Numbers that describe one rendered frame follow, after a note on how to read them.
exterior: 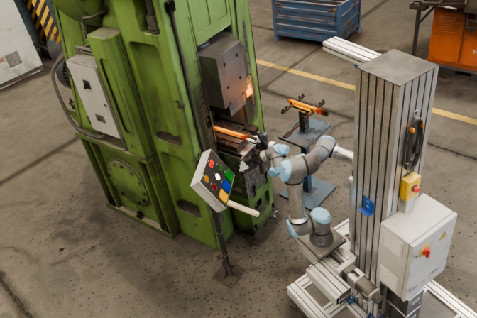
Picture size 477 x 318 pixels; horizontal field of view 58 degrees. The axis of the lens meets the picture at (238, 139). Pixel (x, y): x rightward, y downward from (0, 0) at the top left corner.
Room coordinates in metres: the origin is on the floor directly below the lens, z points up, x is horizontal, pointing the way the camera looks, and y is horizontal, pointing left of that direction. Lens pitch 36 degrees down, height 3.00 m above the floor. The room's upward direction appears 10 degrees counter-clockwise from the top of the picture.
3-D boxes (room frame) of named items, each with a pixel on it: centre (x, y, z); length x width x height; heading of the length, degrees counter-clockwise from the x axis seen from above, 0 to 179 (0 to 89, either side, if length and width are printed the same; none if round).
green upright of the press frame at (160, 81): (2.73, 0.42, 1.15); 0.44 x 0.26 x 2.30; 50
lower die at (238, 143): (2.85, 0.12, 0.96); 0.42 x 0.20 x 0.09; 50
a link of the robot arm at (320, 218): (1.78, -0.41, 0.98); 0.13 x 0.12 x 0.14; 98
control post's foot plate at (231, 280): (2.24, 0.26, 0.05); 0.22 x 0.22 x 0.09; 50
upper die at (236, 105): (2.85, 0.12, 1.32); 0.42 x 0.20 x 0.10; 50
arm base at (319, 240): (1.78, -0.41, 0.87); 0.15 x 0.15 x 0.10
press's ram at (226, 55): (2.88, 0.09, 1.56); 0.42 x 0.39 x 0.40; 50
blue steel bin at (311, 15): (6.54, -1.54, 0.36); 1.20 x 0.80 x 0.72; 48
